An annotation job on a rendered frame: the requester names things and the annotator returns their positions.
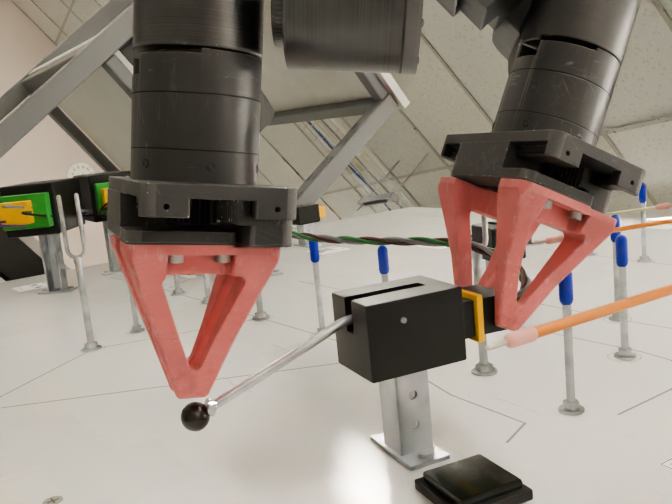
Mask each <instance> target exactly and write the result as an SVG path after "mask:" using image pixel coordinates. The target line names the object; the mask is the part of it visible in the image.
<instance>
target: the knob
mask: <svg viewBox="0 0 672 504"><path fill-rule="evenodd" d="M209 421H210V415H209V413H208V411H207V407H206V406H205V405H204V404H203V403H201V402H191V403H189V404H187V405H186V406H185V407H184V408H183V410H182V412H181V422H182V425H183V426H184V427H185V428H186V429H187V430H189V431H193V432H197V431H200V430H202V429H204V428H205V427H206V426H207V425H208V423H209Z"/></svg>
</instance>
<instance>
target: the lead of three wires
mask: <svg viewBox="0 0 672 504"><path fill-rule="evenodd" d="M471 249H472V251H474V252H476V253H479V254H481V255H484V256H487V257H490V258H491V256H492V254H493V251H494V248H490V247H486V246H484V245H482V244H480V243H477V242H474V241H471ZM519 281H520V283H521V286H520V290H519V291H518V292H517V300H516V301H518V300H519V298H520V297H521V296H522V294H523V293H524V292H525V290H526V289H527V288H528V286H529V285H530V283H531V282H532V280H531V279H530V277H529V276H528V275H527V274H526V271H525V269H524V268H523V266H522V265H521V268H520V273H519ZM526 282H527V283H526Z"/></svg>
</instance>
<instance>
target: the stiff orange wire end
mask: <svg viewBox="0 0 672 504"><path fill-rule="evenodd" d="M669 295H672V284H670V285H666V286H663V287H660V288H657V289H654V290H650V291H647V292H644V293H641V294H638V295H634V296H631V297H628V298H625V299H622V300H618V301H615V302H612V303H609V304H606V305H602V306H599V307H596V308H593V309H589V310H586V311H583V312H580V313H577V314H573V315H570V316H567V317H564V318H561V319H557V320H554V321H551V322H548V323H545V324H541V325H538V326H535V327H531V326H529V327H526V328H523V329H519V330H516V331H513V332H510V333H506V334H505V336H504V338H503V340H500V341H496V342H493V343H490V344H487V345H486V347H485V348H486V350H488V351H491V350H494V349H497V348H500V347H503V346H507V347H508V348H511V349H512V348H515V347H518V346H521V345H525V344H528V343H531V342H534V341H536V340H537V338H540V337H543V336H546V335H549V334H552V333H555V332H558V331H561V330H565V329H568V328H571V327H574V326H577V325H580V324H583V323H586V322H589V321H592V320H595V319H598V318H602V317H605V316H608V315H611V314H614V313H617V312H620V311H623V310H626V309H629V308H632V307H636V306H639V305H642V304H645V303H648V302H651V301H654V300H657V299H660V298H663V297H666V296H669Z"/></svg>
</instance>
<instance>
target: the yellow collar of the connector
mask: <svg viewBox="0 0 672 504"><path fill-rule="evenodd" d="M462 297H465V298H468V299H471V300H473V301H474V317H475V333H476V337H472V338H469V339H471V340H474V341H476V342H479V343H481V342H484V341H485V334H484V318H483V301H482V295H481V294H477V293H474V292H471V291H467V290H464V289H462Z"/></svg>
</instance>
